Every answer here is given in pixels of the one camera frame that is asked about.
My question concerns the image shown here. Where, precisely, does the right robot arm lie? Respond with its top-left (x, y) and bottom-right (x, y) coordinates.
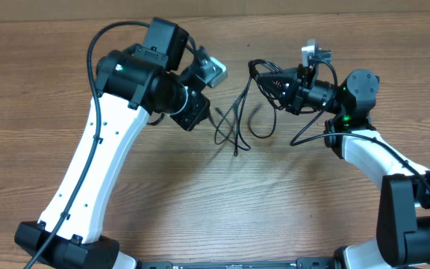
top-left (249, 64), bottom-right (430, 268)

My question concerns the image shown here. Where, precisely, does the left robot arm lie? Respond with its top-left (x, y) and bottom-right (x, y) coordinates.
top-left (14, 18), bottom-right (227, 268)

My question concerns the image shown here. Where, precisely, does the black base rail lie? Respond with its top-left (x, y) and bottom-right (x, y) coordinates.
top-left (135, 257), bottom-right (343, 269)

